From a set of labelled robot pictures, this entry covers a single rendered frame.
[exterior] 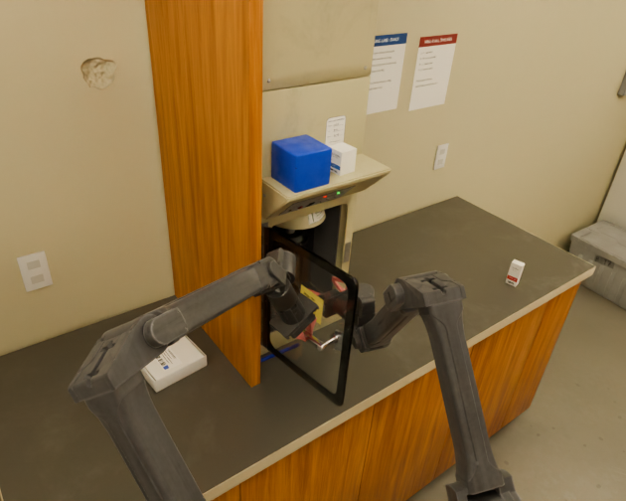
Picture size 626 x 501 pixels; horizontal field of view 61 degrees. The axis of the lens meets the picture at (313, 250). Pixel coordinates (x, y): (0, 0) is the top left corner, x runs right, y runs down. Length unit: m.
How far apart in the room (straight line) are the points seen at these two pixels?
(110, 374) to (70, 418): 0.82
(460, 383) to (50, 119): 1.13
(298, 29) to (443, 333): 0.70
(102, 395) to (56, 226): 0.94
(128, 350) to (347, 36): 0.87
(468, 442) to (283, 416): 0.63
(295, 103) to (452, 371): 0.68
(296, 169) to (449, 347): 0.51
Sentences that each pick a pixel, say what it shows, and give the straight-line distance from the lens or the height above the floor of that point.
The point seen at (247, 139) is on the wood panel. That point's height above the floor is 1.65.
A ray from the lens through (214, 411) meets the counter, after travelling 1.46.
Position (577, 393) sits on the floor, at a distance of 3.19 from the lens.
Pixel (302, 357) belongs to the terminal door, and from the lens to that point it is 1.41.
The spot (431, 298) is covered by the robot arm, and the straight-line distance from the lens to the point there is 0.89.
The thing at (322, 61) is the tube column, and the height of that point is 1.76.
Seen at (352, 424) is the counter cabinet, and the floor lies 0.81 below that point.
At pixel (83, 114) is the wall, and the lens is 1.51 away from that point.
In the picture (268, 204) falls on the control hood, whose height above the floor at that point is 1.46.
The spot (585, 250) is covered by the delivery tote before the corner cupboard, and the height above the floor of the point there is 0.26.
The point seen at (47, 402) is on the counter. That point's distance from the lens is 1.58.
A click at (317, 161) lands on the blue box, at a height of 1.58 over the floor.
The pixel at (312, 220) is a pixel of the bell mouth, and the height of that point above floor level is 1.34.
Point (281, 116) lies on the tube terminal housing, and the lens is 1.23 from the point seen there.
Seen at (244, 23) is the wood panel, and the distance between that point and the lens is 1.05.
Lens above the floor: 2.05
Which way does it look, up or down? 33 degrees down
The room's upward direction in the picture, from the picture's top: 4 degrees clockwise
